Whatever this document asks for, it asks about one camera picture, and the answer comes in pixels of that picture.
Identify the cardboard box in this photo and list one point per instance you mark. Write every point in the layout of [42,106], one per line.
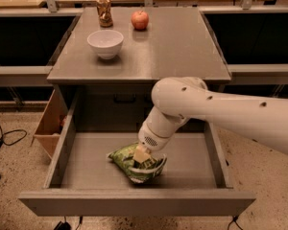
[50,125]

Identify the metal rail frame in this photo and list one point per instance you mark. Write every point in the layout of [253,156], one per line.
[254,42]
[30,43]

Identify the white ceramic bowl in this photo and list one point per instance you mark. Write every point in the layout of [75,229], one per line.
[106,44]

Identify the crushed gold soda can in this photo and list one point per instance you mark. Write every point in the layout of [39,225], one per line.
[104,13]

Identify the left metal rail frame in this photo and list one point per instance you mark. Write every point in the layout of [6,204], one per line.
[30,43]

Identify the green jalapeno chip bag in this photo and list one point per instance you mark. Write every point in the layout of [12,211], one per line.
[138,165]

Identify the open grey top drawer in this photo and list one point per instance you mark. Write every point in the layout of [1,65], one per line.
[83,181]

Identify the red apple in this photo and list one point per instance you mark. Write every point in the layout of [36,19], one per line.
[140,20]

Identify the right metal rail frame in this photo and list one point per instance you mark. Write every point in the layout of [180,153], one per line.
[254,42]

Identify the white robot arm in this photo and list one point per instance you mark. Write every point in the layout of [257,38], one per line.
[178,100]

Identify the grey cabinet counter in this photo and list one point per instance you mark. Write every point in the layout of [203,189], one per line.
[176,43]

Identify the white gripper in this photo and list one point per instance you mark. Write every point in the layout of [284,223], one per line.
[149,138]

